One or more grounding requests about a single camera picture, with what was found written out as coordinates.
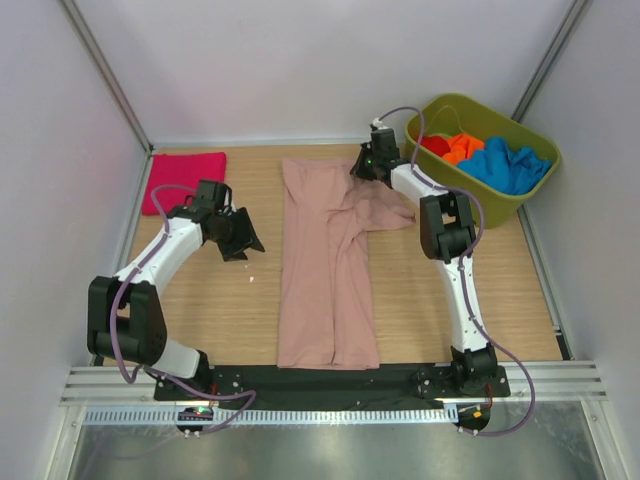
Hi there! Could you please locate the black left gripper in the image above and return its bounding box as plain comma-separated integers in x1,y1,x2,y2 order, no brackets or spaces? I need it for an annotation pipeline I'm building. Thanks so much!
209,207,264,262

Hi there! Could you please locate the dusty pink t shirt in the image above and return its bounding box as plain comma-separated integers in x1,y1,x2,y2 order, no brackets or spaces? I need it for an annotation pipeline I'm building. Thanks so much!
277,159,415,370

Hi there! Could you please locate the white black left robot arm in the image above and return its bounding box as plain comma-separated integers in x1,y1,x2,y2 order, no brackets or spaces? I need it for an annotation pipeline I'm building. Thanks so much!
87,180,264,400

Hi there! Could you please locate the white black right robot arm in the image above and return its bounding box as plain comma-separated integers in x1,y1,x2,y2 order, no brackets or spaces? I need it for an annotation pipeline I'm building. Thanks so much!
351,125,498,396

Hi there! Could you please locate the red t shirt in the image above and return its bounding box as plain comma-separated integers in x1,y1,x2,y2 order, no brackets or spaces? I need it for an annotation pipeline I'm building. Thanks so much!
420,135,450,160

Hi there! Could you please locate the folded magenta t shirt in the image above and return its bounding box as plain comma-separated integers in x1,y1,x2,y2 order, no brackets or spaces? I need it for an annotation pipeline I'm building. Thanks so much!
141,152,227,216

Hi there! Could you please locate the orange t shirt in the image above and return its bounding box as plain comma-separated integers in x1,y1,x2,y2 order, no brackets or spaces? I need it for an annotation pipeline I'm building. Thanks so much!
442,132,485,165

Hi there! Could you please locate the olive green plastic bin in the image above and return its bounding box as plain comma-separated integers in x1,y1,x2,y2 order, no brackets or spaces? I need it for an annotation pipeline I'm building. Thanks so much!
404,93,562,228

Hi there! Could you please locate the blue t shirt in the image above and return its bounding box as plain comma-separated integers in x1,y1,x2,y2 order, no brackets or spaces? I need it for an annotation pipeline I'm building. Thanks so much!
457,137,552,196

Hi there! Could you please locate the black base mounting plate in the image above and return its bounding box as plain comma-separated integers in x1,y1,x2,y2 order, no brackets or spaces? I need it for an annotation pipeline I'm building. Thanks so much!
153,363,511,412

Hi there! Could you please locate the white slotted cable duct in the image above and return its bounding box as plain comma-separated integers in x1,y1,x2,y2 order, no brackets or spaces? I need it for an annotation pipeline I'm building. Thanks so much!
84,405,458,426

